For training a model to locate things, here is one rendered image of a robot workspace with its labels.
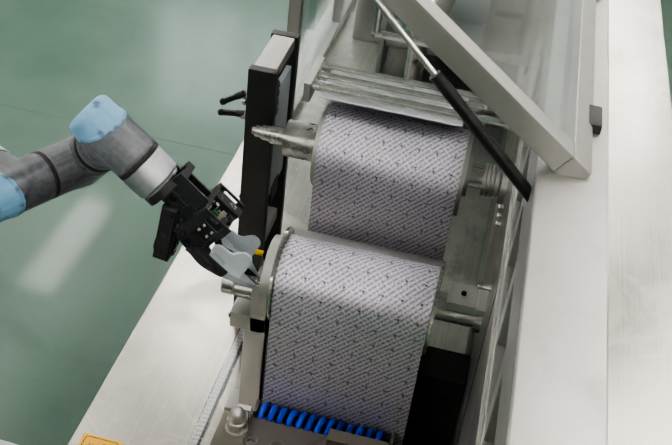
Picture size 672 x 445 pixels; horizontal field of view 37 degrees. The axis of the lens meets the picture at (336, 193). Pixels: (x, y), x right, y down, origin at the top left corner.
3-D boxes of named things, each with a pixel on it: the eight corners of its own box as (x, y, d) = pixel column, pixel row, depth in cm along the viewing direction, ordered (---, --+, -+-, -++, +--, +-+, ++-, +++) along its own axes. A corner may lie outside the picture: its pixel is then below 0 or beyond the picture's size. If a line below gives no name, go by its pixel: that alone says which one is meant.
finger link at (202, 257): (224, 278, 152) (183, 237, 150) (217, 283, 152) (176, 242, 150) (235, 261, 156) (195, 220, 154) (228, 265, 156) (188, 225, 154)
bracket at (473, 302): (449, 288, 155) (451, 278, 154) (486, 296, 154) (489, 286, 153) (444, 309, 151) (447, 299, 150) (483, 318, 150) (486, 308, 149)
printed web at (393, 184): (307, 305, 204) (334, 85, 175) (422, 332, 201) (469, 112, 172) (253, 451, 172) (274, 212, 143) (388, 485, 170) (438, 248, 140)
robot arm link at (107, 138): (87, 103, 152) (111, 82, 146) (141, 154, 155) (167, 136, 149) (55, 136, 148) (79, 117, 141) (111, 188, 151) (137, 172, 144)
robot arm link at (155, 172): (115, 188, 148) (136, 159, 155) (138, 210, 150) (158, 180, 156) (146, 163, 144) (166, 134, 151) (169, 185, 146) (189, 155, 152)
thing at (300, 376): (261, 415, 168) (269, 333, 157) (400, 450, 165) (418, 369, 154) (260, 417, 167) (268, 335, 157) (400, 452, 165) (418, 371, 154)
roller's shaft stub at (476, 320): (436, 310, 158) (440, 288, 155) (480, 320, 157) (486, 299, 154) (432, 328, 154) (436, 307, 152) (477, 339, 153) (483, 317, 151)
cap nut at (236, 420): (228, 416, 162) (230, 397, 159) (251, 422, 161) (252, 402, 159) (221, 433, 159) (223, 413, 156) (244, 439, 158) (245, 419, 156)
